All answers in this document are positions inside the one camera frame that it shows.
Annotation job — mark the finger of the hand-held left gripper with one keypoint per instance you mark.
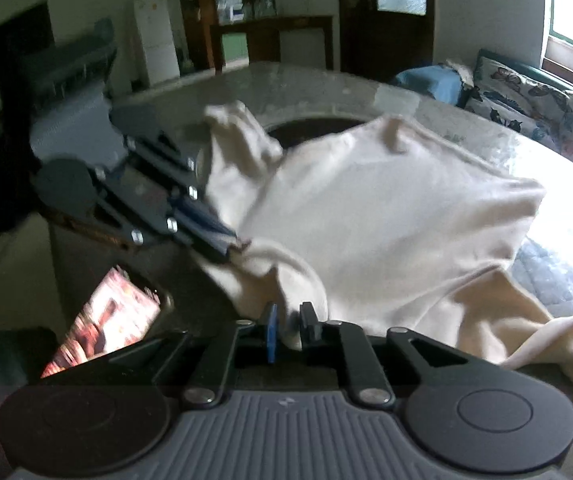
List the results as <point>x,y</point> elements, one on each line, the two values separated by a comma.
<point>161,155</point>
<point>201,222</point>

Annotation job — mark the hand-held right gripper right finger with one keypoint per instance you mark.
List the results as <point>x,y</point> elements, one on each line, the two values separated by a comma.
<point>311,330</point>

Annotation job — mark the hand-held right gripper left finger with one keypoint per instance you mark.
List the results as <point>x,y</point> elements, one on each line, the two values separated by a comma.
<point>271,335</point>

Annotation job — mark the cream sweater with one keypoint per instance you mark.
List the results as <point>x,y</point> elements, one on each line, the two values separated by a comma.
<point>376,220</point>

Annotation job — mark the white refrigerator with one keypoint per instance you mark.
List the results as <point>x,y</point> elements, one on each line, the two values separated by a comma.
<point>159,40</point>

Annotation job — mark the smartphone with lit screen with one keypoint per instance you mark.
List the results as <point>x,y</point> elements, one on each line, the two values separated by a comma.
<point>106,320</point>

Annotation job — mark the round black induction cooktop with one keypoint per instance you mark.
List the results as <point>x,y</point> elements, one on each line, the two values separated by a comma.
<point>311,132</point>

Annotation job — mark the dark wooden shelf cabinet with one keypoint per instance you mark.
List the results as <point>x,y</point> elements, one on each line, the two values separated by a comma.
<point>201,10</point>

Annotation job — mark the dark wooden console desk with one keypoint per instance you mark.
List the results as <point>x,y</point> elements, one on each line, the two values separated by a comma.
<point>266,27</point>

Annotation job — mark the dark wooden glass-panel door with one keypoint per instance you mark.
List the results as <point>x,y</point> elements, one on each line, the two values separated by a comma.
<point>361,40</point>

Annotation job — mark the blue towel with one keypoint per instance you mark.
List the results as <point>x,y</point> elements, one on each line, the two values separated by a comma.
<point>431,85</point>

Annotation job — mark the dark green sofa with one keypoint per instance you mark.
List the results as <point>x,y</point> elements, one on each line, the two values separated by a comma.
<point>531,67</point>

